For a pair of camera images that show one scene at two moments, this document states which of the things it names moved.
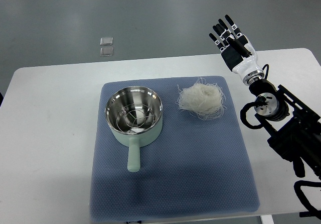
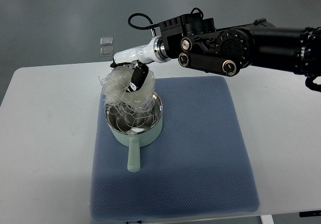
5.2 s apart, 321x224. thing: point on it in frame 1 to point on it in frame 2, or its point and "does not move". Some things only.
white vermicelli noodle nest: x=204 y=100 to x=115 y=82
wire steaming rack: x=136 y=118 does not move
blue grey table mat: x=196 y=166 does not move
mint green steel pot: x=134 y=115 does not move
